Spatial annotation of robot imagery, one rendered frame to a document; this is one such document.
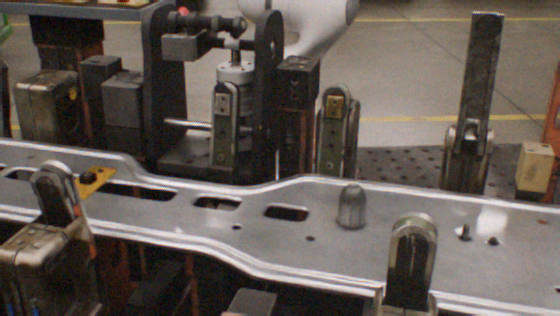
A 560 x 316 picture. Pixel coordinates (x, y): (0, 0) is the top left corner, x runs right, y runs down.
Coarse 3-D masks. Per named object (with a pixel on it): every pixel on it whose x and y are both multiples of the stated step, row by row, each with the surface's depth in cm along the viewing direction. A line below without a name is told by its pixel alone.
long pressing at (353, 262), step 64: (0, 192) 73; (192, 192) 73; (256, 192) 73; (320, 192) 74; (384, 192) 74; (448, 192) 73; (256, 256) 61; (320, 256) 61; (384, 256) 61; (448, 256) 61; (512, 256) 61
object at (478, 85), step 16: (480, 16) 70; (496, 16) 66; (480, 32) 67; (496, 32) 66; (480, 48) 70; (496, 48) 69; (480, 64) 71; (496, 64) 70; (464, 80) 71; (480, 80) 72; (464, 96) 72; (480, 96) 72; (464, 112) 72; (480, 112) 73; (480, 128) 73; (480, 144) 73
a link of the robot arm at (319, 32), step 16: (272, 0) 106; (288, 0) 104; (304, 0) 103; (320, 0) 102; (336, 0) 102; (352, 0) 104; (288, 16) 106; (304, 16) 104; (320, 16) 103; (336, 16) 103; (352, 16) 106; (304, 32) 106; (320, 32) 104; (336, 32) 105; (288, 48) 113; (304, 48) 107; (320, 48) 108; (320, 64) 114
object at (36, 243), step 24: (24, 240) 56; (48, 240) 55; (72, 240) 58; (0, 264) 54; (24, 264) 53; (48, 264) 54; (72, 264) 58; (24, 288) 54; (48, 288) 55; (72, 288) 59; (96, 288) 63; (24, 312) 56; (48, 312) 55; (72, 312) 59; (96, 312) 64
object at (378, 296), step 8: (376, 296) 49; (432, 296) 49; (376, 304) 48; (432, 304) 48; (376, 312) 47; (384, 312) 47; (392, 312) 47; (400, 312) 47; (408, 312) 47; (416, 312) 47; (424, 312) 47; (432, 312) 47
